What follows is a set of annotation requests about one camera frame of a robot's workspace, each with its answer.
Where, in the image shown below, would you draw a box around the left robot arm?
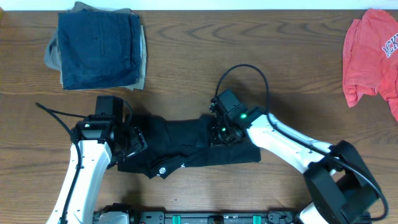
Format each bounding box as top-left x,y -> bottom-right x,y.
47,96 -> 147,224

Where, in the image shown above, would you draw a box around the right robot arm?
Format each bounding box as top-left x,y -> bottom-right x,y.
210,90 -> 381,223

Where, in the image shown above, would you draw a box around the folded navy blue trousers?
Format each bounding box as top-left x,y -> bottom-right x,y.
58,11 -> 141,90

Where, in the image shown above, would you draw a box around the folded khaki beige trousers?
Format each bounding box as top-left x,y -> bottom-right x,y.
44,1 -> 147,90

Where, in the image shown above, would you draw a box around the red printed t-shirt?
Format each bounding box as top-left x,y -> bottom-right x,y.
342,9 -> 397,118

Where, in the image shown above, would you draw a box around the black t-shirt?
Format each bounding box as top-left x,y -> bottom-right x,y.
108,114 -> 261,179

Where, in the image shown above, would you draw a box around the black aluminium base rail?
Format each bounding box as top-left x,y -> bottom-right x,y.
92,203 -> 327,224

